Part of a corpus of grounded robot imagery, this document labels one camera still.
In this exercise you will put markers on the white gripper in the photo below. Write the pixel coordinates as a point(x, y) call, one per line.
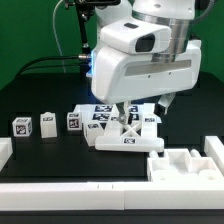
point(120, 78)

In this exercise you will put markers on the white chair seat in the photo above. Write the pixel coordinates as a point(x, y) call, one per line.
point(181, 165)

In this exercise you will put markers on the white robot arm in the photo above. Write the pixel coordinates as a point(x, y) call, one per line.
point(178, 15)

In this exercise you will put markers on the white tag base sheet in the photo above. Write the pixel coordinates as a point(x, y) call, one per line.
point(102, 112)

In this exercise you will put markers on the white chair back frame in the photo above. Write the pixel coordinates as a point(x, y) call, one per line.
point(139, 136)

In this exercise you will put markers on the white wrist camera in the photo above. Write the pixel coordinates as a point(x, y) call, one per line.
point(136, 37)

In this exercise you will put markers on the white right wall block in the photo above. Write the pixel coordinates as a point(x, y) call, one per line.
point(214, 148)

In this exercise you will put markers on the white wall block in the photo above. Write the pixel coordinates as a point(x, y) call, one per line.
point(214, 148)
point(5, 151)

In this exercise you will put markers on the white left wall block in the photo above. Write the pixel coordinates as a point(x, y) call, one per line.
point(5, 151)

